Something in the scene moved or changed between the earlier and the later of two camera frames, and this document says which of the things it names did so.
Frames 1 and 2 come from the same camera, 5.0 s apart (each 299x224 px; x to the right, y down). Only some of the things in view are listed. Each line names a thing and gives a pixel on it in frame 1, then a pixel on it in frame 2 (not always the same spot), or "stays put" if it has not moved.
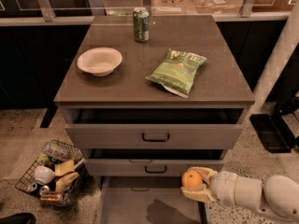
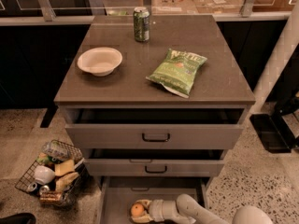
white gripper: [223, 186] → [156, 209]
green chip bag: [176, 72] stays put
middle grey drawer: [151, 162] stays put
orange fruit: [192, 179] → [137, 209]
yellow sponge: [64, 167] stays put
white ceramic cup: [43, 175] stays put
